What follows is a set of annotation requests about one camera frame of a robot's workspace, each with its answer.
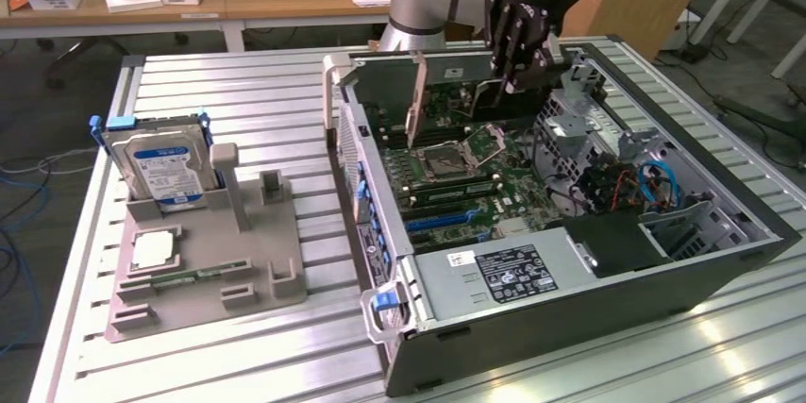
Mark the small orange box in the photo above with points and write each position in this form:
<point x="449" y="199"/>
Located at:
<point x="18" y="2"/>

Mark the metal socket cover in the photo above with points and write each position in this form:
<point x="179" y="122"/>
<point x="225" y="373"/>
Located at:
<point x="488" y="141"/>

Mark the green motherboard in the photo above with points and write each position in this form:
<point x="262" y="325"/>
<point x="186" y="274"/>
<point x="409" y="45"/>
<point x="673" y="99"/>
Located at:
<point x="504" y="200"/>

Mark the white table frame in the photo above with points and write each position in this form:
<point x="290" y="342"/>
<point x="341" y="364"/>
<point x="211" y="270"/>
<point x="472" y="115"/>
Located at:
<point x="718" y="1"/>

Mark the black plastic shroud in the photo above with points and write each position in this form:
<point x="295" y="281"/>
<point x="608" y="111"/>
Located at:
<point x="605" y="242"/>

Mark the wooden desk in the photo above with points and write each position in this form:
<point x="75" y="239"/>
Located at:
<point x="283" y="2"/>

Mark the black open PC case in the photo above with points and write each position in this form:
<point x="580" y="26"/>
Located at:
<point x="566" y="327"/>

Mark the metal disk bay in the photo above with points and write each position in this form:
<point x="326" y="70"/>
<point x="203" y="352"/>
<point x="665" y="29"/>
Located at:
<point x="580" y="139"/>

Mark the black power adapter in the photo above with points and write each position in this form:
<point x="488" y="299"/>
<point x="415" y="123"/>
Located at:
<point x="696" y="54"/>

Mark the silver CPU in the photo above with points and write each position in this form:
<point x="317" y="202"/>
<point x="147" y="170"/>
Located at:
<point x="154" y="249"/>

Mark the CPU socket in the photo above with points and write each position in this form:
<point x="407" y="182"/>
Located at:
<point x="450" y="162"/>

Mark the hard disk with blue carrier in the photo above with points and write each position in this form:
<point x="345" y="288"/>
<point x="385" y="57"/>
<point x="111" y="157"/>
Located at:
<point x="163" y="172"/>

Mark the blue case latch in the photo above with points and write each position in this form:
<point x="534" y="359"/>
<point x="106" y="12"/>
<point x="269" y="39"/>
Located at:
<point x="386" y="302"/>

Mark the blue expansion slot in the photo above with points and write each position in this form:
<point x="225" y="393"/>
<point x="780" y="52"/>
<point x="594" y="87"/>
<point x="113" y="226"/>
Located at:
<point x="438" y="223"/>

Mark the green graphics card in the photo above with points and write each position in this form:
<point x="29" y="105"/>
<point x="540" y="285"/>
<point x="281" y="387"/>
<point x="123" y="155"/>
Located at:
<point x="418" y="101"/>

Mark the grey power supply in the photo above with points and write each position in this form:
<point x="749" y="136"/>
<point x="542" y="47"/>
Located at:
<point x="454" y="290"/>

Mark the grey parts rack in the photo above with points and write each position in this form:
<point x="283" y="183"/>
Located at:
<point x="209" y="242"/>

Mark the dark green RAM stick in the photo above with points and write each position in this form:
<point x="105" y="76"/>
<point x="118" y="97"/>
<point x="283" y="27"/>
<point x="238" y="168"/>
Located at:
<point x="454" y="191"/>

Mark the black chair base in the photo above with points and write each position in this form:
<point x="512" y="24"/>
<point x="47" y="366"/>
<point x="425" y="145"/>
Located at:
<point x="70" y="56"/>
<point x="768" y="115"/>

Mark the silver chipset heatsink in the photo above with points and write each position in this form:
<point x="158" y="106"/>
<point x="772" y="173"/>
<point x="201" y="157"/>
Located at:
<point x="513" y="227"/>

